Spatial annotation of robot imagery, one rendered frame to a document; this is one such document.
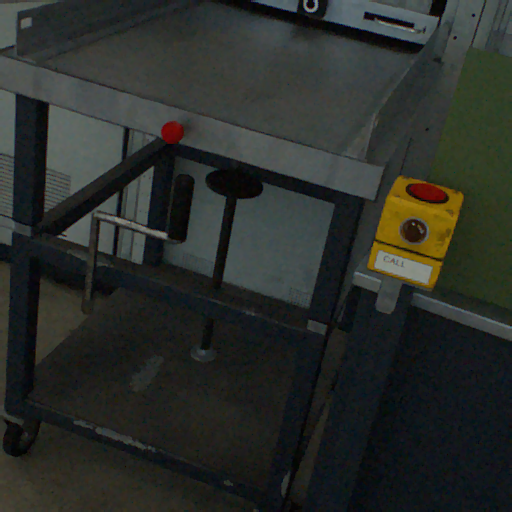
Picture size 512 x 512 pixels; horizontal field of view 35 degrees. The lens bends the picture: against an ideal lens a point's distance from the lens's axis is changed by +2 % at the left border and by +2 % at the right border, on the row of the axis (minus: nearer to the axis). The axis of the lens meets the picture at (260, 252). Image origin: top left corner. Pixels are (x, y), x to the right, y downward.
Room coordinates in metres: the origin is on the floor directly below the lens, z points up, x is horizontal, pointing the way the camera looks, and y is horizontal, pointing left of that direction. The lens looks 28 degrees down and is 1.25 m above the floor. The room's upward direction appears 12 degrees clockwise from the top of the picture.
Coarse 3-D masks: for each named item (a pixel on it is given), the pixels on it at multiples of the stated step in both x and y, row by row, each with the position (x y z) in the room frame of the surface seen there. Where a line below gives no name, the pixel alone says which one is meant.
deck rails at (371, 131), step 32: (64, 0) 1.32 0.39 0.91; (96, 0) 1.43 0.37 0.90; (128, 0) 1.55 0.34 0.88; (160, 0) 1.70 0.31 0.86; (192, 0) 1.81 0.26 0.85; (32, 32) 1.24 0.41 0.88; (64, 32) 1.33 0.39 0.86; (96, 32) 1.41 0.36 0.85; (416, 64) 1.45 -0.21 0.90; (384, 96) 1.39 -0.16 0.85; (384, 128) 1.22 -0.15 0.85
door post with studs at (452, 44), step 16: (448, 0) 1.74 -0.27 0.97; (464, 0) 1.73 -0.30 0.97; (480, 0) 1.72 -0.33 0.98; (448, 16) 1.73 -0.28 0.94; (464, 16) 1.72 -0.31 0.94; (448, 32) 1.73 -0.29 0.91; (464, 32) 1.72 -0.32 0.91; (448, 48) 1.73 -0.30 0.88; (464, 48) 1.72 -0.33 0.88; (448, 64) 1.72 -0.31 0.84; (448, 80) 1.72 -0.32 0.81; (448, 96) 1.72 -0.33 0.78; (432, 112) 1.72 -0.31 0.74; (432, 128) 1.72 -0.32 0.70; (432, 144) 1.72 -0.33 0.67; (416, 160) 1.73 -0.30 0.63; (432, 160) 1.72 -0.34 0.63; (416, 176) 1.72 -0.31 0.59
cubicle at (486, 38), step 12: (492, 0) 1.71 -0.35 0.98; (504, 0) 1.71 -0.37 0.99; (492, 12) 1.71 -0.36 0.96; (504, 12) 1.69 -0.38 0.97; (480, 24) 1.72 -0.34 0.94; (492, 24) 1.71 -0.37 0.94; (504, 24) 1.69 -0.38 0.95; (480, 36) 1.71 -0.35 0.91; (492, 36) 1.69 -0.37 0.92; (504, 36) 1.68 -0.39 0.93; (480, 48) 1.71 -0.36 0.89; (492, 48) 1.68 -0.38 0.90; (504, 48) 1.68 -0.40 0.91
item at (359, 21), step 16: (256, 0) 1.85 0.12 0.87; (272, 0) 1.85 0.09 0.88; (288, 0) 1.84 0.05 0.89; (336, 0) 1.81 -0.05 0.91; (352, 0) 1.81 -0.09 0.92; (368, 0) 1.80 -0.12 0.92; (336, 16) 1.81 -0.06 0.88; (352, 16) 1.80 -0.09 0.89; (368, 16) 1.80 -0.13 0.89; (384, 16) 1.79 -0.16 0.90; (400, 16) 1.78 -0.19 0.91; (416, 16) 1.78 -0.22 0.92; (432, 16) 1.77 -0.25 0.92; (384, 32) 1.79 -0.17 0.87; (400, 32) 1.78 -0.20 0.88; (432, 32) 1.77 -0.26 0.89
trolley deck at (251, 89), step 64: (0, 64) 1.20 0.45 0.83; (64, 64) 1.22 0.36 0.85; (128, 64) 1.28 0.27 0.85; (192, 64) 1.36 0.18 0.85; (256, 64) 1.44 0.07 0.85; (320, 64) 1.53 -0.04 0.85; (384, 64) 1.62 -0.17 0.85; (192, 128) 1.13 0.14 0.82; (256, 128) 1.11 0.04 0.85; (320, 128) 1.17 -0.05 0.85
